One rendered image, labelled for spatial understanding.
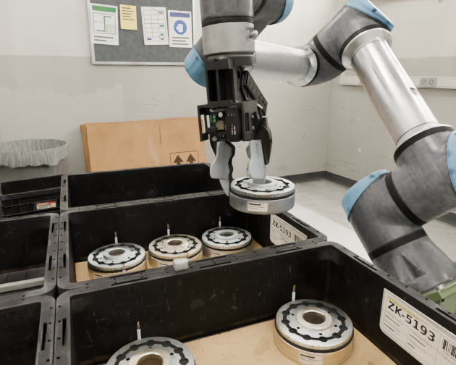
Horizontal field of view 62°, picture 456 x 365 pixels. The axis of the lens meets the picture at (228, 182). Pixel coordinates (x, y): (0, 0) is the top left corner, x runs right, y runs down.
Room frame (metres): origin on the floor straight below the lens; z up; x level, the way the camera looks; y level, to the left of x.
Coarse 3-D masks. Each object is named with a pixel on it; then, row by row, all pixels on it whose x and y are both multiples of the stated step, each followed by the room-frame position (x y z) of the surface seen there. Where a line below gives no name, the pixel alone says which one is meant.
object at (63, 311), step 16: (256, 256) 0.49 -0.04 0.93; (272, 256) 0.50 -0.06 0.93; (352, 256) 0.49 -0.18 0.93; (160, 272) 0.45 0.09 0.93; (176, 272) 0.45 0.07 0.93; (192, 272) 0.45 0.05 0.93; (368, 272) 0.46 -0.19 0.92; (384, 272) 0.45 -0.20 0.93; (80, 288) 0.41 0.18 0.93; (96, 288) 0.41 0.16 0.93; (112, 288) 0.41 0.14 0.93; (400, 288) 0.41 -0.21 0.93; (64, 304) 0.38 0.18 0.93; (432, 304) 0.38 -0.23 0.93; (64, 320) 0.35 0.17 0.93; (448, 320) 0.35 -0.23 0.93; (64, 336) 0.34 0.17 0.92; (64, 352) 0.30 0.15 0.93
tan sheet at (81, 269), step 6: (252, 240) 0.77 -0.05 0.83; (252, 246) 0.74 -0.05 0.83; (258, 246) 0.74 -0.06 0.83; (204, 258) 0.68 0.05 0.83; (78, 264) 0.66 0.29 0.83; (84, 264) 0.66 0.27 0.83; (78, 270) 0.64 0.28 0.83; (84, 270) 0.64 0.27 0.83; (78, 276) 0.61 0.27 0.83; (84, 276) 0.61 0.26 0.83
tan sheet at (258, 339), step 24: (216, 336) 0.45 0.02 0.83; (240, 336) 0.45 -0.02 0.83; (264, 336) 0.45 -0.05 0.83; (360, 336) 0.45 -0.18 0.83; (216, 360) 0.40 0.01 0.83; (240, 360) 0.40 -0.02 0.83; (264, 360) 0.40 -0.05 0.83; (288, 360) 0.40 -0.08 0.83; (360, 360) 0.40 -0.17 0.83; (384, 360) 0.40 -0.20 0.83
